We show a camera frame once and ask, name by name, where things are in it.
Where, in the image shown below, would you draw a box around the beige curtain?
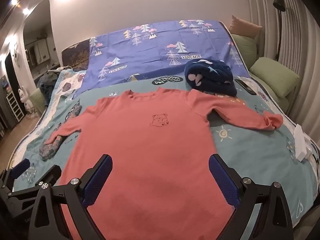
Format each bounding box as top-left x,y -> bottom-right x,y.
246,0 -> 320,150

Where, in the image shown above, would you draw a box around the teal printed blanket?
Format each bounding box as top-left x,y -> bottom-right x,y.
10,74 -> 320,230

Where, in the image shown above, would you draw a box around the black floor lamp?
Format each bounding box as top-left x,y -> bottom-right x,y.
272,0 -> 287,62

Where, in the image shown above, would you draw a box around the black phone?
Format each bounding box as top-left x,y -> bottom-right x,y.
234,79 -> 257,95

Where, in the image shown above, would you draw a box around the green cushion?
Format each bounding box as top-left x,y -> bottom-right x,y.
30,89 -> 47,117

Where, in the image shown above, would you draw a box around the large green pillow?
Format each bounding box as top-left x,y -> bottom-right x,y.
250,57 -> 300,98

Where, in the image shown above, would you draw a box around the white rack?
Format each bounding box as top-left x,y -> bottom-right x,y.
5,91 -> 25,123

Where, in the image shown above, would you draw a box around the dark landscape-print cloth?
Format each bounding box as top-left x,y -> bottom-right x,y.
61,39 -> 90,72

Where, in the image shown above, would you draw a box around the small green pillow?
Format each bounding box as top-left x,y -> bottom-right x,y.
230,34 -> 258,69

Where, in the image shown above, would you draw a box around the orange pillow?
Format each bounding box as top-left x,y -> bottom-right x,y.
230,15 -> 263,39

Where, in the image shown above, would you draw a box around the pile of dark clothes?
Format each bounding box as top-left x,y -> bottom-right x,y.
37,71 -> 63,105

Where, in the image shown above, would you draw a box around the navy star-print fleece garment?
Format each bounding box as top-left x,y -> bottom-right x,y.
184,59 -> 237,97

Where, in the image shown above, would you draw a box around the white bear figurine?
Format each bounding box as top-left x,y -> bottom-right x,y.
18,85 -> 32,103

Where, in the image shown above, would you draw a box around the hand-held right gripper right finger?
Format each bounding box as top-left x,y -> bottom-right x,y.
209,154 -> 294,240

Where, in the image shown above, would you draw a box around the floral grey garment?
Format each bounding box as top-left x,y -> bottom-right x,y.
39,135 -> 63,162

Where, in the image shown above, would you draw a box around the pink long-sleeve shirt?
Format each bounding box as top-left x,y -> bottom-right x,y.
47,88 -> 284,240

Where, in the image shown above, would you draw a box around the blue tree-print sheet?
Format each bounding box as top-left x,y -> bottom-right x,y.
86,19 -> 250,90

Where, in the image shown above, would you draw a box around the white quilted blanket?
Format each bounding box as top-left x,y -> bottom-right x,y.
45,69 -> 87,115

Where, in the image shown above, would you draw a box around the white box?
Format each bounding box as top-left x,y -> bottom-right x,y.
292,124 -> 313,162

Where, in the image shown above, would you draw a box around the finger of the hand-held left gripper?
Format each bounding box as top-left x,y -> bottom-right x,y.
0,159 -> 31,193
9,165 -> 62,200

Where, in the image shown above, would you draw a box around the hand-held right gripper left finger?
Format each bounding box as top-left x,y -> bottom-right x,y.
27,154 -> 113,240

